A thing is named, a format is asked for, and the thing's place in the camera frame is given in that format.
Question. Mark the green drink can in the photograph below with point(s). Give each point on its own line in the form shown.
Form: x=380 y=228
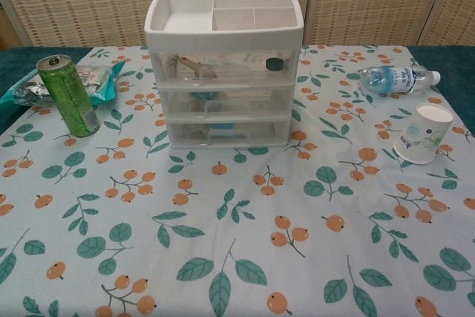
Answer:
x=70 y=98

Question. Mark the clear plastic water bottle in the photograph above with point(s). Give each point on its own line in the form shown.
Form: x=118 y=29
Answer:
x=393 y=79

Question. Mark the small wooden stick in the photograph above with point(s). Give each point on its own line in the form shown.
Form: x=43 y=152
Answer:
x=193 y=65

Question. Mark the white drawer organizer box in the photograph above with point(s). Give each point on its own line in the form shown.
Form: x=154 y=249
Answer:
x=222 y=36

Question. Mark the small blue item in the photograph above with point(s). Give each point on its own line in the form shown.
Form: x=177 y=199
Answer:
x=221 y=128

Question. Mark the small teal item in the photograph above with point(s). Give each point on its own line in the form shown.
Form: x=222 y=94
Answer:
x=199 y=97

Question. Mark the clear drawer with stick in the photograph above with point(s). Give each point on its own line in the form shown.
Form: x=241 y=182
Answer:
x=234 y=70

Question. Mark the fruit print tablecloth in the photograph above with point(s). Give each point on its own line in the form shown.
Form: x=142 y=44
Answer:
x=237 y=228

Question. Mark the teal snack bag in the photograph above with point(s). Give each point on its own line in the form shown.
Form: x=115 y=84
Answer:
x=105 y=83

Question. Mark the round black cap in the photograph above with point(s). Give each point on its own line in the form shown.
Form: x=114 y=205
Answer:
x=274 y=64

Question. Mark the woven bamboo folding screen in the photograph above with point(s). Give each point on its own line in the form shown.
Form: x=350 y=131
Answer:
x=92 y=1

